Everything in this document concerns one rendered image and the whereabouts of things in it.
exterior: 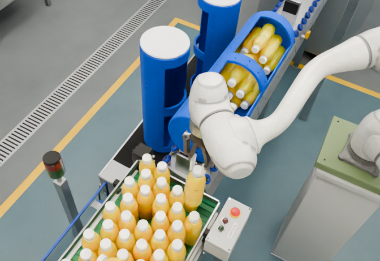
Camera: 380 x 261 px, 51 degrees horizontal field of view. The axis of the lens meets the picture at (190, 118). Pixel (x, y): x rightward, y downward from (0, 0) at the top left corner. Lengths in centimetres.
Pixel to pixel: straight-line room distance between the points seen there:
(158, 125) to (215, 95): 158
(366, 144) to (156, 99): 121
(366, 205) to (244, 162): 112
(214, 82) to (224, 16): 161
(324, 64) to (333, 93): 254
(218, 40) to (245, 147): 182
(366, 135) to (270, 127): 81
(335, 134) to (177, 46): 95
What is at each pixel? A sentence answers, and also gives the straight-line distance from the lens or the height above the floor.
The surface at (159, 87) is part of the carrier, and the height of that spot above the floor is 81.
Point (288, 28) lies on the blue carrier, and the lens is 221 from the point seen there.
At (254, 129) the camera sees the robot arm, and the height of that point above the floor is 172.
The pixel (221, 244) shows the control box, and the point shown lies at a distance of 150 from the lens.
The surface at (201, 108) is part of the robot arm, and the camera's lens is 104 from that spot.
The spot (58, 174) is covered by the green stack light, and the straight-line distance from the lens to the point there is 156.
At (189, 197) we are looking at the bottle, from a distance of 149.
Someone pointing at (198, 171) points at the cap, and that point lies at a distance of 139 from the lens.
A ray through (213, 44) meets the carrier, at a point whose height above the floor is 73.
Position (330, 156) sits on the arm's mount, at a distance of 190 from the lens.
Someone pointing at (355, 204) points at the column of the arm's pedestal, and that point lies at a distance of 201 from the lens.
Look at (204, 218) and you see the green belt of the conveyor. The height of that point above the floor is 90.
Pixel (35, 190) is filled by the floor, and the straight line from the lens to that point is 297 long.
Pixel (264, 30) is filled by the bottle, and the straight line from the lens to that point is 216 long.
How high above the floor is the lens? 248
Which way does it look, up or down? 50 degrees down
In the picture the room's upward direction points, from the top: 5 degrees clockwise
